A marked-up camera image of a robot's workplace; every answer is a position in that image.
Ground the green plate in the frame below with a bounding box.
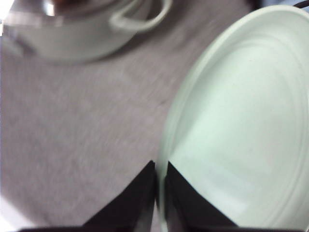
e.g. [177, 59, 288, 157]
[157, 5, 309, 232]

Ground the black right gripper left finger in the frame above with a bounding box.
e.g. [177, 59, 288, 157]
[61, 160, 155, 232]

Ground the green electric steamer pot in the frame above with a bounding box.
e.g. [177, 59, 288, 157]
[2, 0, 172, 59]

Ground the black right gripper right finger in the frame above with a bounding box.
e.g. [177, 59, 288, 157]
[164, 161, 260, 232]

